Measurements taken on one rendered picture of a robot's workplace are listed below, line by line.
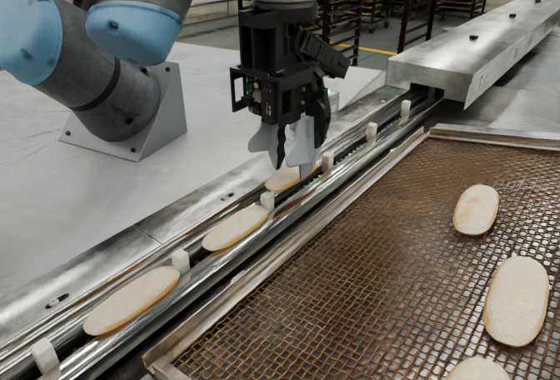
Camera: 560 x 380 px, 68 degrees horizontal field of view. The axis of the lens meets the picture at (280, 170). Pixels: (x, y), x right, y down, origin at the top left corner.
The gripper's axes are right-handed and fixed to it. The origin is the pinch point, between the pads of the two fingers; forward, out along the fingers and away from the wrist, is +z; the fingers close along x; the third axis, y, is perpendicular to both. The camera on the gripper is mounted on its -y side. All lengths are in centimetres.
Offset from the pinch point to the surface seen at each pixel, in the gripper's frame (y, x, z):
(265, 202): 6.0, 0.2, 2.8
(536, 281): 9.1, 29.2, -4.2
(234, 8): -438, -441, 76
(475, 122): -47.2, 10.9, 7.2
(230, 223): 11.7, -0.3, 3.1
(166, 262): 19.9, -1.8, 4.0
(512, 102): -64, 14, 7
